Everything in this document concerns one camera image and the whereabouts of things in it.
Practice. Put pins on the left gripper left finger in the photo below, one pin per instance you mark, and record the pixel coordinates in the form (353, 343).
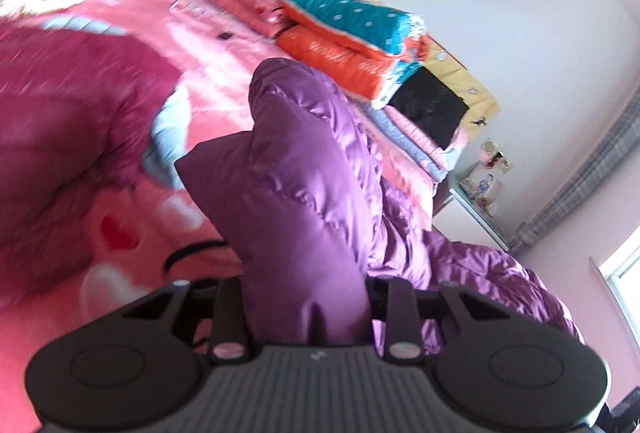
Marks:
(142, 362)

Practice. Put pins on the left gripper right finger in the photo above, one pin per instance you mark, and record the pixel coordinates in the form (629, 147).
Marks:
(492, 366)

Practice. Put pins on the purple down jacket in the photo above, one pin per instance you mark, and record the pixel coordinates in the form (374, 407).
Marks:
(302, 201)

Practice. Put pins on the pink bed blanket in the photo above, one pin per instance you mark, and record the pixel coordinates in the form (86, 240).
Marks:
(132, 230)

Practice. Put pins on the grey plaid curtain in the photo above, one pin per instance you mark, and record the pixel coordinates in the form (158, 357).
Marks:
(621, 138)

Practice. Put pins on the white nightstand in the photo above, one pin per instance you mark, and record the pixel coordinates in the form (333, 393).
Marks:
(459, 218)

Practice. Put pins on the nightstand photo items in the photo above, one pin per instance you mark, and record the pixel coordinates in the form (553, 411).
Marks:
(484, 181)

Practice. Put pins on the light blue garment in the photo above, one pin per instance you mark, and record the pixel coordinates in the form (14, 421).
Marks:
(170, 127)

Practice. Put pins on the pink lilac folded bedding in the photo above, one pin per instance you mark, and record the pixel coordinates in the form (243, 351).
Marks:
(436, 161)

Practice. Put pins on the magenta down jacket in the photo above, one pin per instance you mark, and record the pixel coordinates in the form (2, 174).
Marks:
(76, 114)

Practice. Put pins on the black folded cloth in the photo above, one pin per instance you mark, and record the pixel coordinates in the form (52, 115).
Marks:
(430, 105)

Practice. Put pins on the teal orange folded quilt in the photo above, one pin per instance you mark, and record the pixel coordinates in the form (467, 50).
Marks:
(366, 48)

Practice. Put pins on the yellow headboard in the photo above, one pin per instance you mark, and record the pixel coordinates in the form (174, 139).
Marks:
(483, 106)

